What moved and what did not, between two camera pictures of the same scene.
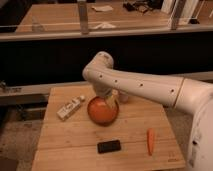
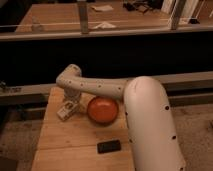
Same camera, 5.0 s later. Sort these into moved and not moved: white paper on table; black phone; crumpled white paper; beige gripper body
Moved: beige gripper body
Not moved: crumpled white paper; white paper on table; black phone
